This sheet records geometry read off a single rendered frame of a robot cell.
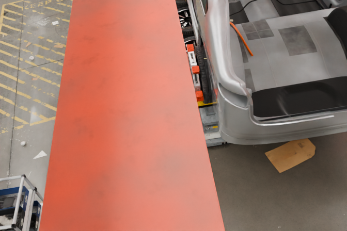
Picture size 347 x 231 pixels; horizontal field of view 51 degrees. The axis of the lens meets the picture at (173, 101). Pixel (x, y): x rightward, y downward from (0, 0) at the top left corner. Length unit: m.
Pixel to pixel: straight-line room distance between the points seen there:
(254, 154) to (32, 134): 2.96
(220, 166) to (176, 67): 3.69
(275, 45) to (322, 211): 1.82
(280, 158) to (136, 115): 3.87
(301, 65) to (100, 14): 3.36
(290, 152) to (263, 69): 1.11
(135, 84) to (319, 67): 3.54
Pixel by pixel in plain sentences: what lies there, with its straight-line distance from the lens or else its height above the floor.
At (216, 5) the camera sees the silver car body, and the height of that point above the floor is 1.81.
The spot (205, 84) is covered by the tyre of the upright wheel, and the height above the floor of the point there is 0.99.
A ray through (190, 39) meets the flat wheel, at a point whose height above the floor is 0.50.
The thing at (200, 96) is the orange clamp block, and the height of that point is 0.88.
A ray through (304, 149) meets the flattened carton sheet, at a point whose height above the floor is 0.01.
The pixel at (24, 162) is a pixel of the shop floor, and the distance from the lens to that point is 5.07.
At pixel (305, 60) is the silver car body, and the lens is 4.11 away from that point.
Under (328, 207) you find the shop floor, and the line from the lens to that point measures 4.22.
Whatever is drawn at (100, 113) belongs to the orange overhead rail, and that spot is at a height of 3.22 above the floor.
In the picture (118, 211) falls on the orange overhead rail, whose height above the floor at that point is 3.22.
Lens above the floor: 3.68
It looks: 47 degrees down
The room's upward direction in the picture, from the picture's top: 10 degrees counter-clockwise
